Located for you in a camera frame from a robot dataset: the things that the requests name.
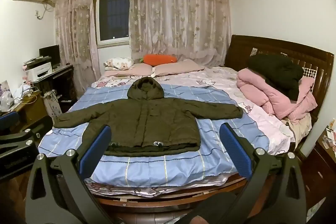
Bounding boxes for black desk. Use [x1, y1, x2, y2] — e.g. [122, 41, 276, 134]
[31, 64, 78, 114]

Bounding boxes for white printer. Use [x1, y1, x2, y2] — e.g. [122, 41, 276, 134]
[26, 61, 53, 82]

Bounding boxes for clear plastic bag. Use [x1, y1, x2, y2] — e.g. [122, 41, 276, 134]
[0, 91, 16, 112]

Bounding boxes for wooden bed headboard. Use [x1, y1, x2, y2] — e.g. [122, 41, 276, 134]
[87, 34, 334, 216]

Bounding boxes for colourful paper packets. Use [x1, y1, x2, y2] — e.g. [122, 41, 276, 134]
[322, 119, 336, 153]

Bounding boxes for brown wooden cabinet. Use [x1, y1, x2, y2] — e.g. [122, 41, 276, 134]
[0, 90, 53, 132]

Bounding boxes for dark wooden nightstand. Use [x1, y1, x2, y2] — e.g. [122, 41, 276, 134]
[299, 126, 336, 214]

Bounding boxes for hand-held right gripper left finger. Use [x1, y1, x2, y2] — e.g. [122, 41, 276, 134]
[24, 125, 113, 224]

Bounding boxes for wide lace curtain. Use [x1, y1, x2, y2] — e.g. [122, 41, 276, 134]
[129, 0, 234, 67]

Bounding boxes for white floral pillow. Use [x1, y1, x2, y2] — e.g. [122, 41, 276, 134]
[103, 57, 135, 71]

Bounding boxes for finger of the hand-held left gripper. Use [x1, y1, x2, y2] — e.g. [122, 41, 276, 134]
[0, 118, 54, 147]
[0, 111, 21, 132]

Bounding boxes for orange carrot pillow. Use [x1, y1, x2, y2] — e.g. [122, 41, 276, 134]
[139, 54, 178, 66]

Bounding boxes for floral printed box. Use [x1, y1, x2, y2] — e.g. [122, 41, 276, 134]
[43, 93, 63, 117]

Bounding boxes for beige cloth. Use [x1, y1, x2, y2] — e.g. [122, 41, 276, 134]
[285, 112, 313, 144]

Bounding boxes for dark olive hooded jacket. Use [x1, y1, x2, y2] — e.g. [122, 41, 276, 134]
[53, 76, 244, 157]

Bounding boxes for black monitor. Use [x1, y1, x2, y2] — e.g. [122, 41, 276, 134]
[39, 45, 61, 69]

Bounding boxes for blue checked sheet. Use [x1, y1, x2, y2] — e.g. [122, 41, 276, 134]
[38, 82, 271, 188]

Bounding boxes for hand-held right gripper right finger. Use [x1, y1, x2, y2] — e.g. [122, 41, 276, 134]
[219, 123, 308, 224]

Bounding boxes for black garment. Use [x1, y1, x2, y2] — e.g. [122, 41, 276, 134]
[248, 54, 304, 101]

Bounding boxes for window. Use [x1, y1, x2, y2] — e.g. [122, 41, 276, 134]
[94, 0, 131, 47]

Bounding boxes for narrow lace curtain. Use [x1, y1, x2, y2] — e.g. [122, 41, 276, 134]
[54, 0, 132, 82]

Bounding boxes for folded pink quilt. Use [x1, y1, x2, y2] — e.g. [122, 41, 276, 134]
[236, 68, 318, 121]

